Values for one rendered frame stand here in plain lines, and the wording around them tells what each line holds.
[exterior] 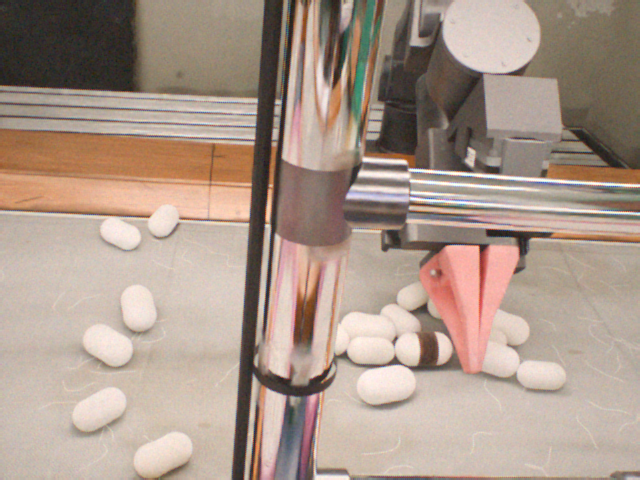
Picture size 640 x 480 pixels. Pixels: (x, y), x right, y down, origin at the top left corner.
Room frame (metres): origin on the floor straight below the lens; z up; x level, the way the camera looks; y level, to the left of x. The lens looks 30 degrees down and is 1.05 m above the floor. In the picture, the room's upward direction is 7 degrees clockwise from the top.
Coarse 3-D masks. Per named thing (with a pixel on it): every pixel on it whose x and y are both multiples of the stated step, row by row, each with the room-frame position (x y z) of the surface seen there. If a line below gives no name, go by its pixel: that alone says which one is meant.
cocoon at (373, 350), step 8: (352, 344) 0.38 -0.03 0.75; (360, 344) 0.38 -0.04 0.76; (368, 344) 0.38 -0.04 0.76; (376, 344) 0.38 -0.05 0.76; (384, 344) 0.38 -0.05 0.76; (392, 344) 0.39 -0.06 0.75; (352, 352) 0.38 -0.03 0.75; (360, 352) 0.37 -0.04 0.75; (368, 352) 0.38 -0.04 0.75; (376, 352) 0.38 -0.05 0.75; (384, 352) 0.38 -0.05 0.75; (392, 352) 0.38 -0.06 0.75; (352, 360) 0.38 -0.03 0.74; (360, 360) 0.37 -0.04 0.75; (368, 360) 0.37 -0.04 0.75; (376, 360) 0.38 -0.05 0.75; (384, 360) 0.38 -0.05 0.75
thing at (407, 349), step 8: (408, 336) 0.39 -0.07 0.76; (416, 336) 0.39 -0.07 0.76; (440, 336) 0.39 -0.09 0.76; (400, 344) 0.38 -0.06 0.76; (408, 344) 0.38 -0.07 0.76; (416, 344) 0.38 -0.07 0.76; (440, 344) 0.38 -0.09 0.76; (448, 344) 0.39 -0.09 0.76; (400, 352) 0.38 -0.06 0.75; (408, 352) 0.38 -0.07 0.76; (416, 352) 0.38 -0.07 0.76; (440, 352) 0.38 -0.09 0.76; (448, 352) 0.38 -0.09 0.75; (400, 360) 0.38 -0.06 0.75; (408, 360) 0.38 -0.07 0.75; (416, 360) 0.38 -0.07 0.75; (440, 360) 0.38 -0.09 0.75
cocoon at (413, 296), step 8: (408, 288) 0.45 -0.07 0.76; (416, 288) 0.45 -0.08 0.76; (424, 288) 0.45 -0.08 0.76; (400, 296) 0.45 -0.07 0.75; (408, 296) 0.44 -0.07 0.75; (416, 296) 0.44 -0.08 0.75; (424, 296) 0.45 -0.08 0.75; (400, 304) 0.44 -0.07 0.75; (408, 304) 0.44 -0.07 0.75; (416, 304) 0.44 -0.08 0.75
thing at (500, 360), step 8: (488, 344) 0.39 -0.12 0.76; (496, 344) 0.39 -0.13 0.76; (488, 352) 0.38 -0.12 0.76; (496, 352) 0.38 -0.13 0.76; (504, 352) 0.38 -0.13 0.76; (512, 352) 0.39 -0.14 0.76; (488, 360) 0.38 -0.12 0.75; (496, 360) 0.38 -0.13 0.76; (504, 360) 0.38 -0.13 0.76; (512, 360) 0.38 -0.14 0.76; (488, 368) 0.38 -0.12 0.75; (496, 368) 0.38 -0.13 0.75; (504, 368) 0.38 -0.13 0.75; (512, 368) 0.38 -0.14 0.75; (504, 376) 0.38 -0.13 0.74
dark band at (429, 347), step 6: (420, 336) 0.39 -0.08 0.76; (426, 336) 0.39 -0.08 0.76; (432, 336) 0.39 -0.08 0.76; (420, 342) 0.38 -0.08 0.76; (426, 342) 0.38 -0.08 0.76; (432, 342) 0.38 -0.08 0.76; (420, 348) 0.38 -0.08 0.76; (426, 348) 0.38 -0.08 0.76; (432, 348) 0.38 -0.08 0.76; (438, 348) 0.38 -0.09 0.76; (420, 354) 0.38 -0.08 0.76; (426, 354) 0.38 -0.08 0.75; (432, 354) 0.38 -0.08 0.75; (438, 354) 0.38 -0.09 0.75; (420, 360) 0.38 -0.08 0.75; (426, 360) 0.38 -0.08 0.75; (432, 360) 0.38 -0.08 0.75; (414, 366) 0.38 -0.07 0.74
